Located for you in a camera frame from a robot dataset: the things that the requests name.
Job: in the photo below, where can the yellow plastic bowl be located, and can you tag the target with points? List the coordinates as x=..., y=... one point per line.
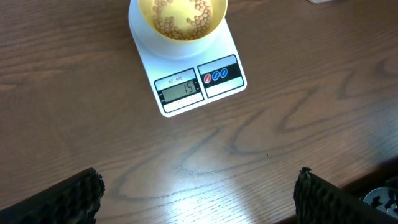
x=218, y=14

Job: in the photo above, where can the soybeans in yellow bowl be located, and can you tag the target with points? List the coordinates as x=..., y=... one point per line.
x=186, y=20

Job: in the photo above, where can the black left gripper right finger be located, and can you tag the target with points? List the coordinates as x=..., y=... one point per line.
x=318, y=201

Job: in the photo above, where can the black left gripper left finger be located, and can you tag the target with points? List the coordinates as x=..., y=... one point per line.
x=76, y=199

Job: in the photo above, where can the white digital kitchen scale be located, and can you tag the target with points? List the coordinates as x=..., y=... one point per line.
x=186, y=74

